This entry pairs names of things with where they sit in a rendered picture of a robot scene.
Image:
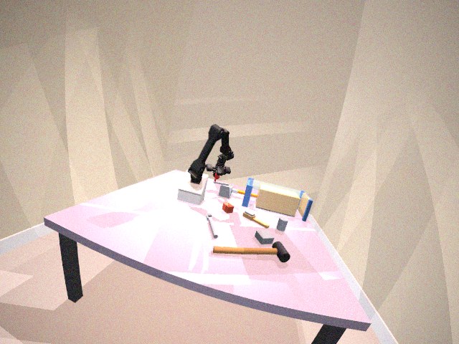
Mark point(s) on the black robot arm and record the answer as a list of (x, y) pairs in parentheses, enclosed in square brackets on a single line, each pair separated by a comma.
[(197, 167)]

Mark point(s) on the grey cylinder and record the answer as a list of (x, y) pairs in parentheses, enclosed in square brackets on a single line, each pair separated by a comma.
[(282, 223)]

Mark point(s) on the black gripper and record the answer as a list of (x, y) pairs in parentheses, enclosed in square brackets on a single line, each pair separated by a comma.
[(212, 168)]

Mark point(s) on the mallet with dark grey head and wooden handle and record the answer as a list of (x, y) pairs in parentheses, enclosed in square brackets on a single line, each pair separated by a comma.
[(277, 248)]

